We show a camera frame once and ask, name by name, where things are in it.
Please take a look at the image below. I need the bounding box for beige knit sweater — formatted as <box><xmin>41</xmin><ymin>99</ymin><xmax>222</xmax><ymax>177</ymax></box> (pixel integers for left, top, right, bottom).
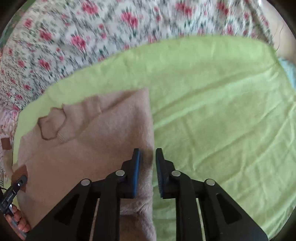
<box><xmin>15</xmin><ymin>88</ymin><xmax>157</xmax><ymax>240</ymax></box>

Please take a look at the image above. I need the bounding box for person's left hand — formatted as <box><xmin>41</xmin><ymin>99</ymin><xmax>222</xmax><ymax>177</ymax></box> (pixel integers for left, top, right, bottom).
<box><xmin>4</xmin><ymin>204</ymin><xmax>31</xmax><ymax>240</ymax></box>

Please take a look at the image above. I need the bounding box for green bed sheet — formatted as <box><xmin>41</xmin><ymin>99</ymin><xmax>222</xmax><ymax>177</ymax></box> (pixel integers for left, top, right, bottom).
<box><xmin>14</xmin><ymin>36</ymin><xmax>295</xmax><ymax>240</ymax></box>

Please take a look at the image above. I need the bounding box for red floral white quilt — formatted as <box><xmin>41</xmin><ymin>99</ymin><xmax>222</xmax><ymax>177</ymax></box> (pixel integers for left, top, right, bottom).
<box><xmin>0</xmin><ymin>0</ymin><xmax>276</xmax><ymax>149</ymax></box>

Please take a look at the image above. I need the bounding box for light blue bed sheet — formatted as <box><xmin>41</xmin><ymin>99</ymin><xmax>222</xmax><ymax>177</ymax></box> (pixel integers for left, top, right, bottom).
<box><xmin>279</xmin><ymin>58</ymin><xmax>296</xmax><ymax>89</ymax></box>

